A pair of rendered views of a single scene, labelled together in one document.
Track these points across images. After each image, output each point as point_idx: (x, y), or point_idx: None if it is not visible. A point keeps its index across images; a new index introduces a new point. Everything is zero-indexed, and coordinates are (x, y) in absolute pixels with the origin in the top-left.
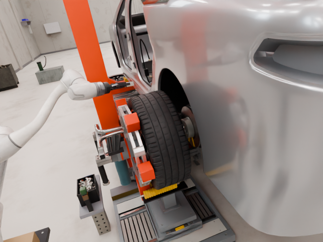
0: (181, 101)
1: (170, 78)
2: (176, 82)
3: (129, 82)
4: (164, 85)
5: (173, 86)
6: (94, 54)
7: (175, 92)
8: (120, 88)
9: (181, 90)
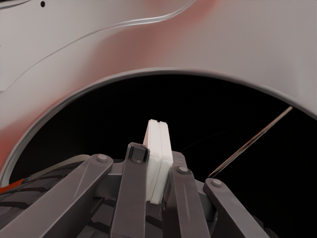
0: (87, 122)
1: (149, 77)
2: (135, 83)
3: (184, 160)
4: (112, 85)
5: (118, 89)
6: None
7: (100, 102)
8: (95, 211)
9: (114, 98)
